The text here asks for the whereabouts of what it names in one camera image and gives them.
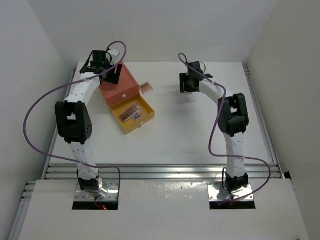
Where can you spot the small palette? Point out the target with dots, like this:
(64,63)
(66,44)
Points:
(145,87)

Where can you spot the long brown eyeshadow palette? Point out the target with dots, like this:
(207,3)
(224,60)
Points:
(128,113)

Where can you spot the metal base plate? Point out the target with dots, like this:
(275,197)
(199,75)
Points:
(217,194)
(109,193)

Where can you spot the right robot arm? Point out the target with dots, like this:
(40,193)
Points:
(232,120)

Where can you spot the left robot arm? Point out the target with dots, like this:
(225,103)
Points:
(74,124)

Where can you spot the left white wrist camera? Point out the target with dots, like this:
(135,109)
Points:
(113,56)

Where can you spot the orange top drawer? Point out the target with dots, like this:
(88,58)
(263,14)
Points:
(119,93)

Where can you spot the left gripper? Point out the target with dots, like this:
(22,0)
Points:
(112,78)

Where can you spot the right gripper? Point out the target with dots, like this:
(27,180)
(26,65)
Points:
(184,77)

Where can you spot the yellow bottom drawer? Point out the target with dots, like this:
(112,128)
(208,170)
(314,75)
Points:
(131,125)

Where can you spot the orange drawer box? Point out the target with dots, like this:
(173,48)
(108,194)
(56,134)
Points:
(126,78)

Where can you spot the aluminium rail frame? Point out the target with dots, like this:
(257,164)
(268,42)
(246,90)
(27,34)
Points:
(165,167)

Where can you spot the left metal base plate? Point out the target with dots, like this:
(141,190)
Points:
(109,193)

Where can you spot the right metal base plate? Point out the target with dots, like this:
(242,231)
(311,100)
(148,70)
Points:
(217,194)

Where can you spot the colourful square eyeshadow palette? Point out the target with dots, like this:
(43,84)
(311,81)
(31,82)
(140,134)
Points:
(138,115)

